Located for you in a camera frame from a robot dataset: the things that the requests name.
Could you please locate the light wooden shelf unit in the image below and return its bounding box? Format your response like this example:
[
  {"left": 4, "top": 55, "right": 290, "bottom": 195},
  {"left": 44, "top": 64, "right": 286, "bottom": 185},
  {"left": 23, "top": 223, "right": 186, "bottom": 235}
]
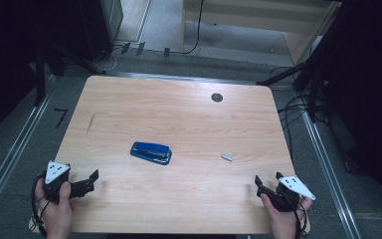
[{"left": 180, "top": 0, "right": 342, "bottom": 67}]

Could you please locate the black cabinet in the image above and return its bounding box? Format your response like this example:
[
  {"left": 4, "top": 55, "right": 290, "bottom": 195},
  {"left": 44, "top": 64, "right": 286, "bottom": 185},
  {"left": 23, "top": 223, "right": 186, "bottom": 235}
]
[{"left": 79, "top": 0, "right": 124, "bottom": 63}]

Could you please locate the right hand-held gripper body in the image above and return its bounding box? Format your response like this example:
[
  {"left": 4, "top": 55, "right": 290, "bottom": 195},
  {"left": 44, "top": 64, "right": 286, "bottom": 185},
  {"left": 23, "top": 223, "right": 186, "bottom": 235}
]
[{"left": 272, "top": 174, "right": 316, "bottom": 213}]

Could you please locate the person's left hand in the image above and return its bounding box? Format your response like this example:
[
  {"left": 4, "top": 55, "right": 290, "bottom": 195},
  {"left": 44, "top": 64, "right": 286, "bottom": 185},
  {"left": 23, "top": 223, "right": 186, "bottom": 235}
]
[{"left": 34, "top": 180, "right": 76, "bottom": 239}]

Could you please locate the black curtain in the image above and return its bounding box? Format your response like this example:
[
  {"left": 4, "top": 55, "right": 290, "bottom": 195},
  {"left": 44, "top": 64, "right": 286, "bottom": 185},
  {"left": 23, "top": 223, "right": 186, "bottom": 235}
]
[
  {"left": 321, "top": 0, "right": 382, "bottom": 222},
  {"left": 0, "top": 0, "right": 91, "bottom": 147}
]

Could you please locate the white cable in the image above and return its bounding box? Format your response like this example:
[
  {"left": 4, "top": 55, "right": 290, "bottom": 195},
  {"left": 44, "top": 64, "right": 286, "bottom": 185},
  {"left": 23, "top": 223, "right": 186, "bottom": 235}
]
[{"left": 92, "top": 45, "right": 124, "bottom": 73}]

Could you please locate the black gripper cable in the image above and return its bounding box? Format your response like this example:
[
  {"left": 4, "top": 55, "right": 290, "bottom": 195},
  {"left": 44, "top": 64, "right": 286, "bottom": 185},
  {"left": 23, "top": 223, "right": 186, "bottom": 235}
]
[
  {"left": 287, "top": 190, "right": 309, "bottom": 239},
  {"left": 30, "top": 171, "right": 48, "bottom": 237}
]

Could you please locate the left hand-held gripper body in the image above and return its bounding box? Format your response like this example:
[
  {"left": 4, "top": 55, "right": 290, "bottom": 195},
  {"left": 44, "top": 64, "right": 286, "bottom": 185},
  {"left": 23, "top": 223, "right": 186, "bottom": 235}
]
[{"left": 43, "top": 160, "right": 81, "bottom": 204}]

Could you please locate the bundle of black cables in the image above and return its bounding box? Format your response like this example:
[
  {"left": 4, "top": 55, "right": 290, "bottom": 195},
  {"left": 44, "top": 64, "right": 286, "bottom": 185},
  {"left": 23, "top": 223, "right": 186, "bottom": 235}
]
[{"left": 268, "top": 65, "right": 330, "bottom": 161}]

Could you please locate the person's right hand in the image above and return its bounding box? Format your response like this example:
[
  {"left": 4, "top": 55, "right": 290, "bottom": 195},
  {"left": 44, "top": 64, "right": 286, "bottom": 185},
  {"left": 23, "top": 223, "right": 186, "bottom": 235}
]
[{"left": 260, "top": 193, "right": 313, "bottom": 239}]

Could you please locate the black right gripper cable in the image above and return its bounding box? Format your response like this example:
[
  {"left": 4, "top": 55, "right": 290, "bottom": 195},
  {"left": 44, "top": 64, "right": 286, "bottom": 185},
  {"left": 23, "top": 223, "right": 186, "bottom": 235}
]
[{"left": 287, "top": 190, "right": 309, "bottom": 239}]

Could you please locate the blue stapler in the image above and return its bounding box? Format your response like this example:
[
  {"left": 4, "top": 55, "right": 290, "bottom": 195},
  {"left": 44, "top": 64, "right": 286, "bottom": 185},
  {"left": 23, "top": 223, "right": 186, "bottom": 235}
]
[{"left": 129, "top": 141, "right": 173, "bottom": 166}]

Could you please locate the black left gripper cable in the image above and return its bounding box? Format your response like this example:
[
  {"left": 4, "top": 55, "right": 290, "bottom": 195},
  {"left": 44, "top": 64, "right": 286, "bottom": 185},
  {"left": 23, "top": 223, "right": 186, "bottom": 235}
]
[{"left": 30, "top": 171, "right": 48, "bottom": 237}]

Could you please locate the black metal stand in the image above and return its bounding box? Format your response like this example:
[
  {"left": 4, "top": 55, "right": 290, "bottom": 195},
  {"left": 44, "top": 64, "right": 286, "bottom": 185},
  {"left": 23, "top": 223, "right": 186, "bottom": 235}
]
[
  {"left": 256, "top": 54, "right": 323, "bottom": 123},
  {"left": 34, "top": 41, "right": 107, "bottom": 108}
]

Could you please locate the thin black hanging cable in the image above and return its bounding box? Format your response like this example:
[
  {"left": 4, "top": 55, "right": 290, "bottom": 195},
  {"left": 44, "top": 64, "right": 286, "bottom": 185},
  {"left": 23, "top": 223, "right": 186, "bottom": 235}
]
[{"left": 169, "top": 0, "right": 204, "bottom": 56}]

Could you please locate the metal floor rail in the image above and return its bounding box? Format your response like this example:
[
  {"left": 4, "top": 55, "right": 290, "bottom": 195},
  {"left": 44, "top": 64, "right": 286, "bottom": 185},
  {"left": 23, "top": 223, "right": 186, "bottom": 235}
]
[
  {"left": 298, "top": 95, "right": 363, "bottom": 239},
  {"left": 0, "top": 74, "right": 58, "bottom": 231}
]

